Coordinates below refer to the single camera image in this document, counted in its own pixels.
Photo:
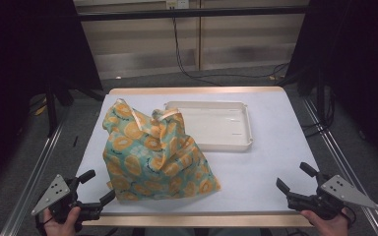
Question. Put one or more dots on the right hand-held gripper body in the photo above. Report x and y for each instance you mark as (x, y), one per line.
(338, 191)

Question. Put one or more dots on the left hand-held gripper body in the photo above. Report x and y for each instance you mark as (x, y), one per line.
(54, 193)

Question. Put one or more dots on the orange slice print tote bag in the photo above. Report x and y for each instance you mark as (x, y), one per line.
(144, 157)

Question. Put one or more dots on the white plastic tray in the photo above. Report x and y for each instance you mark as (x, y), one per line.
(216, 124)

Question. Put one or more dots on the person's left hand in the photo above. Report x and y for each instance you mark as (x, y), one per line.
(62, 224)

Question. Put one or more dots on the person's right hand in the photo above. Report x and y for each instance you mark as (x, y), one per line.
(328, 227)

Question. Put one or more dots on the white table mat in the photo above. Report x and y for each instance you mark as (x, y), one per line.
(275, 147)

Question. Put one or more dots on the black metal stand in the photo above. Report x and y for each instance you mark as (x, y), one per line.
(320, 95)
(50, 111)

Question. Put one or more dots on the small white object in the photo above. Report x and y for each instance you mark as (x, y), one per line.
(118, 77)

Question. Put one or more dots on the dark curtain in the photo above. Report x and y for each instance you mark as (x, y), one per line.
(357, 49)
(29, 49)

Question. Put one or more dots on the black horizontal bar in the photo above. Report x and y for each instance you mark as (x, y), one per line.
(193, 13)

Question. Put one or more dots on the metal floor rail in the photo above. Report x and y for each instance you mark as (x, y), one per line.
(341, 160)
(29, 187)

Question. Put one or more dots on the white wall outlet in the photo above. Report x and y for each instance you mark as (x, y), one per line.
(177, 4)

